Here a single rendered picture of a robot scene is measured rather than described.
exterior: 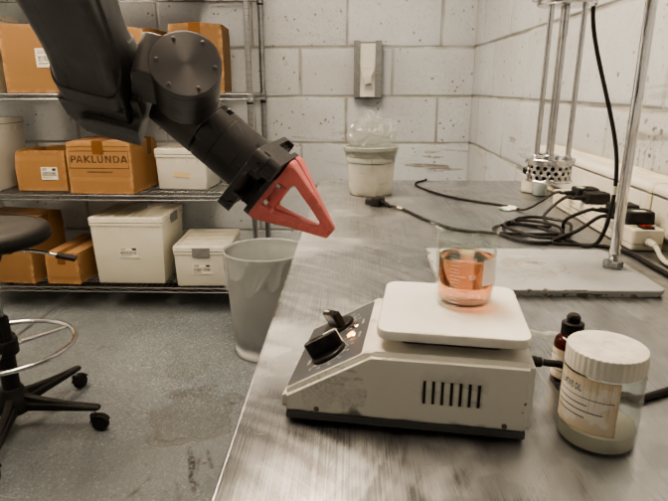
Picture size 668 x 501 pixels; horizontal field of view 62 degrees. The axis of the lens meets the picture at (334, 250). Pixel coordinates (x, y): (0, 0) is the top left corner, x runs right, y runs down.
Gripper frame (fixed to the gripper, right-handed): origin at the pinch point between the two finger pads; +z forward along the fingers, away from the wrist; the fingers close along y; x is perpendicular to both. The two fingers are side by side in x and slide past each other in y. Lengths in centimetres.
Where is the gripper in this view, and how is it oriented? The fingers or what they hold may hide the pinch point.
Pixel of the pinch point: (324, 228)
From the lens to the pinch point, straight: 55.1
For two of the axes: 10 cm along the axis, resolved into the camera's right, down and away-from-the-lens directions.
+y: 1.6, -3.0, 9.4
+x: -6.3, 7.0, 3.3
